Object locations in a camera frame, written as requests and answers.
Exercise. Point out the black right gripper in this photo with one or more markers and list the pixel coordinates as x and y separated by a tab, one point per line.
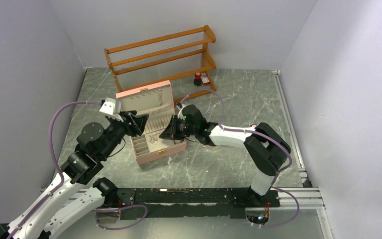
169	132

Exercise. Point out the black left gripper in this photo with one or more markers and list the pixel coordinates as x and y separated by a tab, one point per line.
138	122

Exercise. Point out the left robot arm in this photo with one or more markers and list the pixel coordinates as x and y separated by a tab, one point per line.
51	214

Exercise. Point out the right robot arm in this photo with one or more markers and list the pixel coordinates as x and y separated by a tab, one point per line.
264	145

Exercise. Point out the pink jewelry box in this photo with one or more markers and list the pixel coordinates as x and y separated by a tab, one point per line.
157	101

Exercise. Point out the red black stamp on shelf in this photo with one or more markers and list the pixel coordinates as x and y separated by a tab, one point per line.
197	79

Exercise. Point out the red white small box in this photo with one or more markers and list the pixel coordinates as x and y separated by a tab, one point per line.
204	79

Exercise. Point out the wooden shelf rack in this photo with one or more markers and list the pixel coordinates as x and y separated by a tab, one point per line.
169	57

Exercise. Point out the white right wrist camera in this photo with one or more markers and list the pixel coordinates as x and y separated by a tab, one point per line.
180	106

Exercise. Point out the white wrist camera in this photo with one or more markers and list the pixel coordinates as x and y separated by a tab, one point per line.
180	106
111	108

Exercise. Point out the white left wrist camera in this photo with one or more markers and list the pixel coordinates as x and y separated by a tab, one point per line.
111	108

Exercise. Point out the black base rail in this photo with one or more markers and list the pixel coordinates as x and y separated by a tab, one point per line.
236	203

